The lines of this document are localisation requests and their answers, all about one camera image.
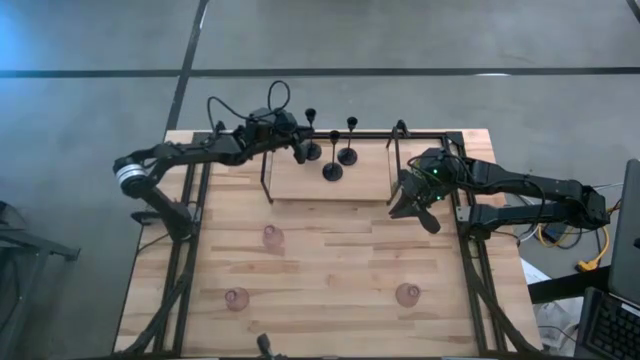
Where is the yellow cable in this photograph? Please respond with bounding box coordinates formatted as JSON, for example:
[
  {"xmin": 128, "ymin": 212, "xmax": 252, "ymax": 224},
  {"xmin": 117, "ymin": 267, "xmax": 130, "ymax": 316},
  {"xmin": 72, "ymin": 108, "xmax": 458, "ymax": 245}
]
[{"xmin": 537, "ymin": 197, "xmax": 624, "ymax": 274}]

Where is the black aluminium table frame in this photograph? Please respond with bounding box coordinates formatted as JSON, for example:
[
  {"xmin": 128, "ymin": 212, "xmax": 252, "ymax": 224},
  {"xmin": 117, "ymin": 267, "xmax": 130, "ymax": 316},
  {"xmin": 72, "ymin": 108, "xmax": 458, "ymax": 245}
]
[{"xmin": 117, "ymin": 130, "xmax": 544, "ymax": 360}]

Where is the wooden shelf with black frame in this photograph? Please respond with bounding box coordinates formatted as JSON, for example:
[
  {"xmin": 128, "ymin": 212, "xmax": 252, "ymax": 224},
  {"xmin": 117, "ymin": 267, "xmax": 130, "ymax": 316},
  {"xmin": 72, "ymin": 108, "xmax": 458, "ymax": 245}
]
[{"xmin": 259, "ymin": 132, "xmax": 404, "ymax": 206}]

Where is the black table-level camera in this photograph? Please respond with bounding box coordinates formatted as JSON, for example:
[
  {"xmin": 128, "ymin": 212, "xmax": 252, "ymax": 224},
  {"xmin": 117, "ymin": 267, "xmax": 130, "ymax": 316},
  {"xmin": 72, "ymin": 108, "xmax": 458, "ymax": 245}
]
[{"xmin": 256, "ymin": 333, "xmax": 277, "ymax": 360}]

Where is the dark laptop computer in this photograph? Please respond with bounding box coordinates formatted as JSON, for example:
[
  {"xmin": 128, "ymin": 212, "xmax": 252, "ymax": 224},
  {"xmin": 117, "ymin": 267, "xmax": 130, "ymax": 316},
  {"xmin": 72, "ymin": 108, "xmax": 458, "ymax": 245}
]
[{"xmin": 573, "ymin": 158, "xmax": 640, "ymax": 360}]

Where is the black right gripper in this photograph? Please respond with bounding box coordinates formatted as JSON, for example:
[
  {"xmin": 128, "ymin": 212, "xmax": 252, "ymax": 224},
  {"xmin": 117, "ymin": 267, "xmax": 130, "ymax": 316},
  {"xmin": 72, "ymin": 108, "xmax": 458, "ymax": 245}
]
[{"xmin": 388, "ymin": 167, "xmax": 454, "ymax": 235}]

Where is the black metal candlestick holder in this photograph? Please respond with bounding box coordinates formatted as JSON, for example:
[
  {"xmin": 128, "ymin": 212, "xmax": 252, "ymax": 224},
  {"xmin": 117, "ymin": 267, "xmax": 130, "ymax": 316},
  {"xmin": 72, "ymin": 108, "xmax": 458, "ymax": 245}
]
[
  {"xmin": 322, "ymin": 129, "xmax": 345, "ymax": 183},
  {"xmin": 337, "ymin": 116, "xmax": 359, "ymax": 167},
  {"xmin": 303, "ymin": 107, "xmax": 324, "ymax": 162}
]

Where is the black metal stand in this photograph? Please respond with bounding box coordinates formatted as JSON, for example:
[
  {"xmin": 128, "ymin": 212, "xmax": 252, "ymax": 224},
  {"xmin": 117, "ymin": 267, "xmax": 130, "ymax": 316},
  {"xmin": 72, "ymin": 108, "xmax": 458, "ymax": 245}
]
[{"xmin": 0, "ymin": 199, "xmax": 81, "ymax": 360}]

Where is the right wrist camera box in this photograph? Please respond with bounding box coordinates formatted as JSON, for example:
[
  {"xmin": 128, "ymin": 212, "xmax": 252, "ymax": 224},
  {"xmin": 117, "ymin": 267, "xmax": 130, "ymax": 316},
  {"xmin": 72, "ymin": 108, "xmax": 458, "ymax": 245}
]
[{"xmin": 417, "ymin": 148, "xmax": 454, "ymax": 176}]

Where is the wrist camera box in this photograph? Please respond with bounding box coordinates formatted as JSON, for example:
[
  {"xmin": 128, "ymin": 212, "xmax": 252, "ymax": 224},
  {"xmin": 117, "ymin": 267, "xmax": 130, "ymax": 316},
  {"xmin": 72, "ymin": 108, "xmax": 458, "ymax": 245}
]
[
  {"xmin": 417, "ymin": 148, "xmax": 454, "ymax": 176},
  {"xmin": 248, "ymin": 107, "xmax": 297, "ymax": 136}
]

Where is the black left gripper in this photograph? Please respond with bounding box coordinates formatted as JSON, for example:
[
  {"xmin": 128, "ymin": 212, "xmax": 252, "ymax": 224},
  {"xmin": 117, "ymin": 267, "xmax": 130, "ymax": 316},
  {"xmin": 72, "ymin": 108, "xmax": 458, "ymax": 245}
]
[{"xmin": 239, "ymin": 127, "xmax": 316, "ymax": 165}]

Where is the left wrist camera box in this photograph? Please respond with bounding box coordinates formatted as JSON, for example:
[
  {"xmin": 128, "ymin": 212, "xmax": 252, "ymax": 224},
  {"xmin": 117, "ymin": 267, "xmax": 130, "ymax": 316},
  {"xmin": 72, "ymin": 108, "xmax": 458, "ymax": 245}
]
[{"xmin": 248, "ymin": 107, "xmax": 297, "ymax": 136}]

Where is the white plastic bag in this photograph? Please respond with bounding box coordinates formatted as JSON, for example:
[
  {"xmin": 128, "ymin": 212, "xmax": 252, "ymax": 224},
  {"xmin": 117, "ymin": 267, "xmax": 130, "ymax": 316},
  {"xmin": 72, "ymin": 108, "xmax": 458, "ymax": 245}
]
[{"xmin": 519, "ymin": 257, "xmax": 581, "ymax": 351}]

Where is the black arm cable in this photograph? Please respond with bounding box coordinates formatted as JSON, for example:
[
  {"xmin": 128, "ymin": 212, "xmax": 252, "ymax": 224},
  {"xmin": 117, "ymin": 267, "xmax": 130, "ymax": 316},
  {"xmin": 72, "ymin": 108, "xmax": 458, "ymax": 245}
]
[{"xmin": 206, "ymin": 79, "xmax": 292, "ymax": 134}]

